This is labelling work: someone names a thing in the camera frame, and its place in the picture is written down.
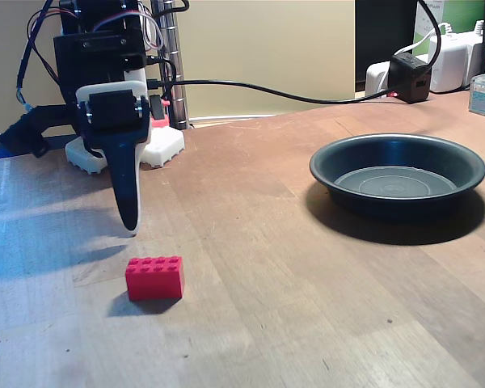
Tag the chrome shelf pole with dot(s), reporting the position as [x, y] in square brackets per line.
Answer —
[175, 60]

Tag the black panel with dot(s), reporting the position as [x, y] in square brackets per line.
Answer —
[384, 32]

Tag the white power adapter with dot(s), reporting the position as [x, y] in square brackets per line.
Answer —
[476, 56]
[448, 64]

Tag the white power strip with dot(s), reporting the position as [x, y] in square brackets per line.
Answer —
[378, 78]

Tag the dark round metal pan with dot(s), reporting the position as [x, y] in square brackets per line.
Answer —
[396, 186]

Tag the green and white box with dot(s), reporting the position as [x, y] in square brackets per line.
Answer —
[456, 16]

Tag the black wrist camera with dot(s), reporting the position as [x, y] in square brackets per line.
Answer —
[28, 129]

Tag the red lego block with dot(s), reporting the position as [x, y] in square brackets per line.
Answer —
[153, 279]

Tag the black cube charger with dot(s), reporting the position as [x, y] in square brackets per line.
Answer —
[410, 78]

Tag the red clamp piece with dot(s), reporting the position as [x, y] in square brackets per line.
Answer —
[161, 119]

